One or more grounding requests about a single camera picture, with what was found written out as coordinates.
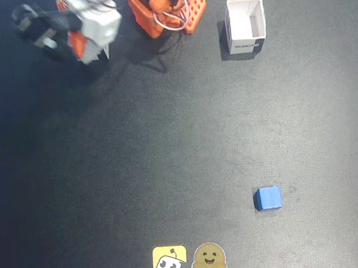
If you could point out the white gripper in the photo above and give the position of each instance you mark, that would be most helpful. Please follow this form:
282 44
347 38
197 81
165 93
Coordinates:
45 41

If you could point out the blue cube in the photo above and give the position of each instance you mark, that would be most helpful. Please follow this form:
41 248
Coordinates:
268 198

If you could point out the orange robot base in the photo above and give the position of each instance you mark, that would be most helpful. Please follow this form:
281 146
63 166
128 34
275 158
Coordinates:
145 21

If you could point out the orange and white robot arm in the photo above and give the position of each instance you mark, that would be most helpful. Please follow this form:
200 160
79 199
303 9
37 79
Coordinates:
162 0

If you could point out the white cardboard box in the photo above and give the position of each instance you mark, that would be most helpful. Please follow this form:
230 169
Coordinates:
244 23
105 53

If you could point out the yellow robot face sticker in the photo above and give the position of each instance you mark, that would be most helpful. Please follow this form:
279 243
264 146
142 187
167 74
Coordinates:
169 262

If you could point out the hugging face emoji sticker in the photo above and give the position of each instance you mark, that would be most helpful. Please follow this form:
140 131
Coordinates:
208 259

